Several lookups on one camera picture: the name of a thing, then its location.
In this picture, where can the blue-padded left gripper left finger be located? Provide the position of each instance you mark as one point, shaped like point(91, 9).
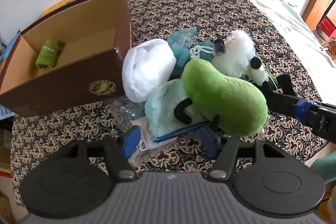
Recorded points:
point(118, 151)

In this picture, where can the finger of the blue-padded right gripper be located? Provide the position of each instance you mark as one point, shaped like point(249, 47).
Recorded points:
point(284, 81)
point(302, 110)

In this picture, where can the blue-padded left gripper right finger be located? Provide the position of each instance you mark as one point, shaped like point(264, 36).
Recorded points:
point(223, 150)

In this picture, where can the white panda plush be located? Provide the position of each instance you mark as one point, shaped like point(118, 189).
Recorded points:
point(236, 56)

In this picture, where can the white soft pouch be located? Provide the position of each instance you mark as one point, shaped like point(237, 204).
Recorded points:
point(146, 67)

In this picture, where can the clear plastic packaging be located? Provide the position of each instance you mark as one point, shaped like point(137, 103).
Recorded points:
point(127, 114)

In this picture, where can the green bean plush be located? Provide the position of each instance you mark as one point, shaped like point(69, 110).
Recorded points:
point(234, 105)

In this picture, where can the light mint cloth bag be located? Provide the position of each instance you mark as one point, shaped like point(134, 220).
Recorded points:
point(159, 111)

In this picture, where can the pastel bed sheet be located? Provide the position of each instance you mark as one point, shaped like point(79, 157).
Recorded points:
point(295, 31)

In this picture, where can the brown cardboard box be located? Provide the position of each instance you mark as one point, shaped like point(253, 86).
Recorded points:
point(97, 35)

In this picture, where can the green rolled cloth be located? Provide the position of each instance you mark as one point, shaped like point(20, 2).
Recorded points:
point(48, 56)

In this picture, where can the floral patterned tablecloth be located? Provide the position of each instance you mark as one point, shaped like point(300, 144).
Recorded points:
point(281, 39)

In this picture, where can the teal drawstring bag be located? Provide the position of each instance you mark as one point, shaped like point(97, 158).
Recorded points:
point(185, 46)

